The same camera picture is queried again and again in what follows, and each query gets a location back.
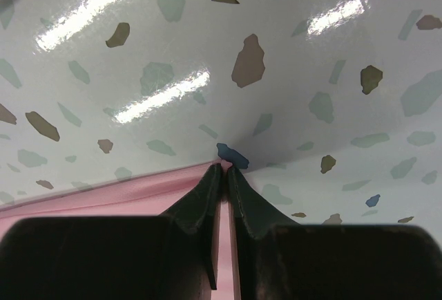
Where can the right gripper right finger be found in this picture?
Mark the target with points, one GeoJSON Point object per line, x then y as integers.
{"type": "Point", "coordinates": [274, 257]}

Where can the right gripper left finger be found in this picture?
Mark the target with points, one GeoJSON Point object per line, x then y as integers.
{"type": "Point", "coordinates": [168, 256]}

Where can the pink t-shirt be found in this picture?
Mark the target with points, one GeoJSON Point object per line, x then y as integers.
{"type": "Point", "coordinates": [145, 195]}

